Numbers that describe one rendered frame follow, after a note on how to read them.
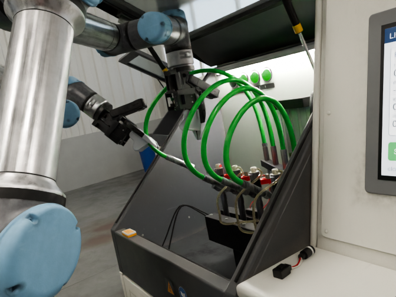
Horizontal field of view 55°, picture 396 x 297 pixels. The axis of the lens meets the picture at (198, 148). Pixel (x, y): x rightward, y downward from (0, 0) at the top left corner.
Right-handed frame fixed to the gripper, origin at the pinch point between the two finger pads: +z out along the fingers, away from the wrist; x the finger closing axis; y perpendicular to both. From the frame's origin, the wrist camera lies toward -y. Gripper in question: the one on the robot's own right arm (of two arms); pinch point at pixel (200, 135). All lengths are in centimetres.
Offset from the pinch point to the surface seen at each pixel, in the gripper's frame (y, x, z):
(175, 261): 20.5, 9.4, 28.8
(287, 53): -29.4, 10.7, -19.1
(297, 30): -10.2, 32.3, -21.7
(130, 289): 22, -27, 49
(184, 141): 10.9, 8.6, -0.5
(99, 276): -18, -221, 124
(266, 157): -23.8, 0.7, 12.4
